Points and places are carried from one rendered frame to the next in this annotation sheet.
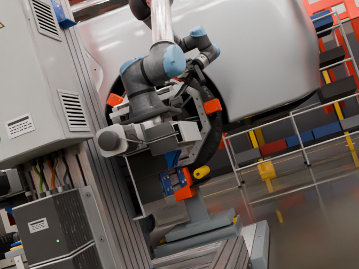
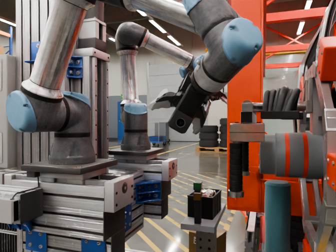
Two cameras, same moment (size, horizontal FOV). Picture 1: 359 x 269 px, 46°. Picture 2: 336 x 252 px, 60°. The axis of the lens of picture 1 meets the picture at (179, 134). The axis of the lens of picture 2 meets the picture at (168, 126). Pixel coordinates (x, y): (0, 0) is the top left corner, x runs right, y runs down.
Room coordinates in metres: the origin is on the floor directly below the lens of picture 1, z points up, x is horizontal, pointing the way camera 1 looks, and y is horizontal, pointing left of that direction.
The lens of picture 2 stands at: (2.10, -0.85, 0.95)
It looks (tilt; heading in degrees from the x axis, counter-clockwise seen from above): 1 degrees down; 96
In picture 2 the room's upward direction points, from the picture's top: straight up
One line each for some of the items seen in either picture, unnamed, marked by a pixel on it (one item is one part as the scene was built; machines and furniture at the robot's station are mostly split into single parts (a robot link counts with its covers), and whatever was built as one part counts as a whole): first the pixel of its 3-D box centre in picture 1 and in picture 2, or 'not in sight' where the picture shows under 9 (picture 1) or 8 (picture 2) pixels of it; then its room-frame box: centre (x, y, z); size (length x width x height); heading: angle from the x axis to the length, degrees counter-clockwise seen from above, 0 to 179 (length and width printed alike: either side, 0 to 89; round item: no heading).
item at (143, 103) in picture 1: (145, 104); (72, 147); (1.67, 0.09, 0.87); 0.15 x 0.15 x 0.10
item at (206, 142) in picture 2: not in sight; (219, 134); (2.78, 8.92, 0.55); 1.40 x 0.80 x 1.09; 165
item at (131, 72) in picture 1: (137, 76); (70, 112); (1.67, 0.09, 0.98); 0.13 x 0.12 x 0.14; 65
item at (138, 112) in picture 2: not in sight; (135, 115); (1.78, 0.58, 0.98); 0.13 x 0.12 x 0.14; 111
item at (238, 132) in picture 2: (176, 100); (247, 131); (2.23, -0.04, 0.93); 0.09 x 0.05 x 0.05; 168
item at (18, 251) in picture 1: (51, 240); (205, 215); (2.13, 0.78, 0.44); 0.43 x 0.17 x 0.03; 78
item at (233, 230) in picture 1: (200, 236); not in sight; (2.64, 0.08, 0.13); 0.50 x 0.36 x 0.10; 78
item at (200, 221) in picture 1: (195, 205); not in sight; (2.63, 0.04, 0.32); 0.40 x 0.30 x 0.28; 78
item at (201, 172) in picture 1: (202, 172); not in sight; (2.54, -0.06, 0.51); 0.29 x 0.06 x 0.06; 168
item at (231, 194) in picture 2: (181, 117); (235, 167); (2.20, -0.04, 0.83); 0.04 x 0.04 x 0.16
